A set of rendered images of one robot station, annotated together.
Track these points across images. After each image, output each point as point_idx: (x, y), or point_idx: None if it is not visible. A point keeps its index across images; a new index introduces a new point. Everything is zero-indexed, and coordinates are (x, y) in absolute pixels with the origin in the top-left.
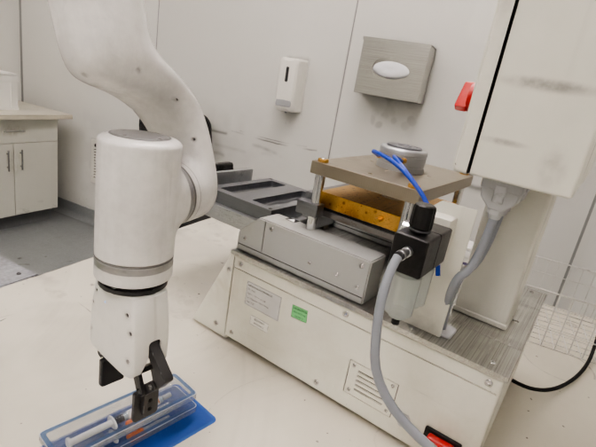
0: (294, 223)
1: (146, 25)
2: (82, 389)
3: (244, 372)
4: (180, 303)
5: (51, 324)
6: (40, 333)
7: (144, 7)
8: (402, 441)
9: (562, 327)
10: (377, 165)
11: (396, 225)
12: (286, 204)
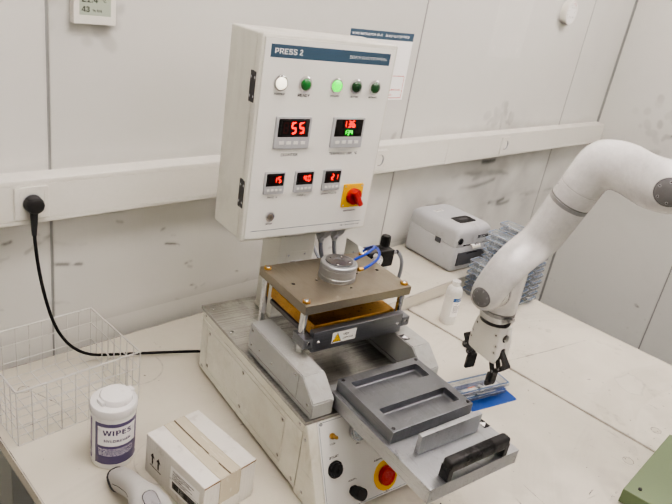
0: (405, 333)
1: (529, 222)
2: (503, 425)
3: None
4: (457, 491)
5: (552, 482)
6: (554, 473)
7: (533, 216)
8: None
9: (114, 354)
10: (355, 280)
11: None
12: (397, 366)
